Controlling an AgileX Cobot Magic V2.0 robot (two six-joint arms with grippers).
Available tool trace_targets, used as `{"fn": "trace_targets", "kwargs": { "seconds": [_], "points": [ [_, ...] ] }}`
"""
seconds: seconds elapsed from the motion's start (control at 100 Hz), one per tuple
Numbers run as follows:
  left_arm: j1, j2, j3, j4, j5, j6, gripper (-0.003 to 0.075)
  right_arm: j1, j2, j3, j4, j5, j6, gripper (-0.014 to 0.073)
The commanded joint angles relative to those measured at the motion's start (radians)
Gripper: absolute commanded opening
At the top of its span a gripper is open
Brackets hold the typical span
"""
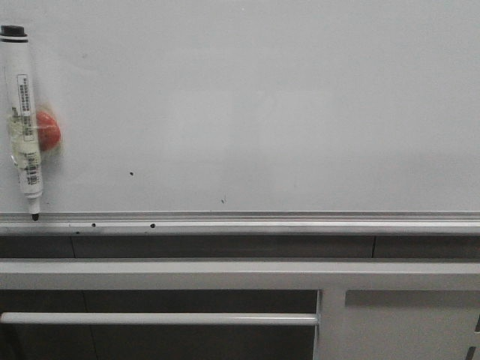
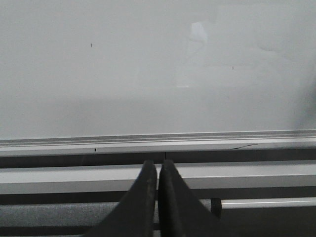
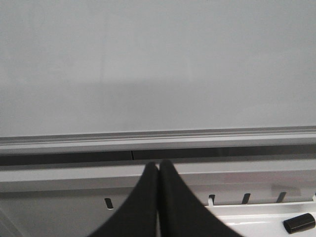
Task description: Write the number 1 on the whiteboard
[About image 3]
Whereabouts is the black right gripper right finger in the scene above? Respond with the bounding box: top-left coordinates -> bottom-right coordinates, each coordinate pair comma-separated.
158,160 -> 239,237

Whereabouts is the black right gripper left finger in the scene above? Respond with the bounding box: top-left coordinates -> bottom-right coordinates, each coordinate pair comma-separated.
90,162 -> 158,237

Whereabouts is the white plastic tray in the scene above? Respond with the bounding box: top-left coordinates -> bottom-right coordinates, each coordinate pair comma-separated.
205,201 -> 316,237

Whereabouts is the black marker cap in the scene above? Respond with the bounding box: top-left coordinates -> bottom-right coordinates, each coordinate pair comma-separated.
283,213 -> 316,234

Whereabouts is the white whiteboard with aluminium frame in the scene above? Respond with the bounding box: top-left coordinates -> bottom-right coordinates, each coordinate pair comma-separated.
0,0 -> 316,155

